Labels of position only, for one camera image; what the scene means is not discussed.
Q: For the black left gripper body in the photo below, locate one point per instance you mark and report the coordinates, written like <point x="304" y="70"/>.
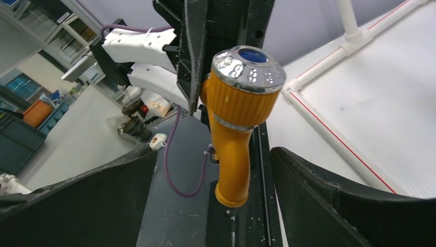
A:
<point x="239" y="22"/>

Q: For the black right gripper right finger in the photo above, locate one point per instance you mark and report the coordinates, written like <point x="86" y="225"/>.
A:
<point x="322" y="208"/>

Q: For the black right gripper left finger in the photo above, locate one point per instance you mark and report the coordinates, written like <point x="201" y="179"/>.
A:
<point x="101" y="207"/>

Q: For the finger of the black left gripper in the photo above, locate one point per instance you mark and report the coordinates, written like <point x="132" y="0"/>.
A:
<point x="192" y="43"/>

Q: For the yellow plastic water faucet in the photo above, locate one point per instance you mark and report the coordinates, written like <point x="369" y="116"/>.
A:
<point x="239" y="95"/>

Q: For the white PVC pipe frame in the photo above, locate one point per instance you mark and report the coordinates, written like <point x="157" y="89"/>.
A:
<point x="376" y="107"/>

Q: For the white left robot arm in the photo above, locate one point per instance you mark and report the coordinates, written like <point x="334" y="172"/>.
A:
<point x="174" y="61"/>

